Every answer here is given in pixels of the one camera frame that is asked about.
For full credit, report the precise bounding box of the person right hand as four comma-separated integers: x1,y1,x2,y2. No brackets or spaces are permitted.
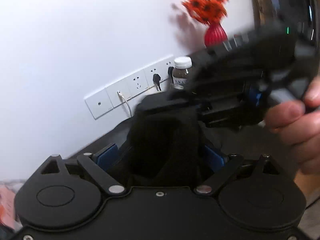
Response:
264,76,319,174

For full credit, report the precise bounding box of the pink power strip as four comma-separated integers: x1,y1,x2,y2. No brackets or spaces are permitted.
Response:
0,185,17,231

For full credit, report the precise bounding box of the black power plug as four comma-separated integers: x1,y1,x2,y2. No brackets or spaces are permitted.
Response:
168,67,174,77
153,74,162,91

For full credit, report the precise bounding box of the white charging cable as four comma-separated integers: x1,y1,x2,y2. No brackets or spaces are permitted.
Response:
117,91,132,118

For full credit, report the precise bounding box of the red ribbed vase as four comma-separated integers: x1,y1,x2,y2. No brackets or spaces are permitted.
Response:
204,23,228,47

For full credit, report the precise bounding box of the black box on desk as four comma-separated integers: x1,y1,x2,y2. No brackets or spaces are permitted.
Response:
188,43,230,70

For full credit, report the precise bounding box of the brown fish oil bottle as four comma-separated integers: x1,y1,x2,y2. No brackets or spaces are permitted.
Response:
172,56,194,89

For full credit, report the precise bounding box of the white wall socket panel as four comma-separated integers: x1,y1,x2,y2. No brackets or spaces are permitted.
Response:
85,55,174,120

